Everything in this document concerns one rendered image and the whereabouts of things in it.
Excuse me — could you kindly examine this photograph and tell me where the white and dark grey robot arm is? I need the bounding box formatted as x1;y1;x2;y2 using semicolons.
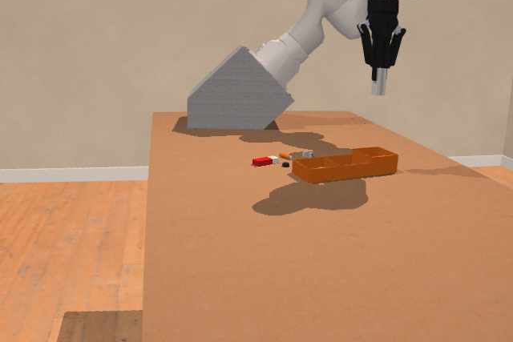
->
249;0;368;90

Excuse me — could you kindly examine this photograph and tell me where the orange three-compartment bin rack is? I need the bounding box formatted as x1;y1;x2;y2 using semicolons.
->
293;147;398;183

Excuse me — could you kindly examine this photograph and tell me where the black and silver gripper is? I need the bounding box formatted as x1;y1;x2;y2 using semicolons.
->
357;0;406;96

